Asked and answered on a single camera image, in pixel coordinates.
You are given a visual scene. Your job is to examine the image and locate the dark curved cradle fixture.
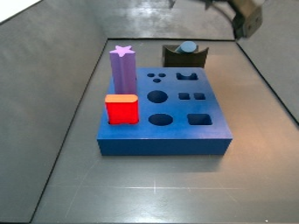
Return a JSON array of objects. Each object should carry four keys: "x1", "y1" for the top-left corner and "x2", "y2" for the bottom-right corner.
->
[{"x1": 164, "y1": 45, "x2": 210, "y2": 67}]

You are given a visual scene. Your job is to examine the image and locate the blue shape sorter block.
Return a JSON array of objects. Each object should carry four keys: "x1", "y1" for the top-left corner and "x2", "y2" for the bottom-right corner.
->
[{"x1": 98, "y1": 67, "x2": 233, "y2": 156}]

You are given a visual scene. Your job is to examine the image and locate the purple star prism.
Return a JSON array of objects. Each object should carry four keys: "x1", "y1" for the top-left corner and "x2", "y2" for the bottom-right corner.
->
[{"x1": 110, "y1": 45, "x2": 137, "y2": 95}]

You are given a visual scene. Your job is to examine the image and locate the light blue oval cylinder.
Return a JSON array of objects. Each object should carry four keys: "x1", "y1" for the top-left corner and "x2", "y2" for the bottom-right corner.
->
[{"x1": 176, "y1": 41, "x2": 197, "y2": 53}]

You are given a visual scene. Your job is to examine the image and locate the red block with orange top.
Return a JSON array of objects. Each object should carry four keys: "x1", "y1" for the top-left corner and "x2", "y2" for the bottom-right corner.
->
[{"x1": 106, "y1": 94, "x2": 139, "y2": 125}]

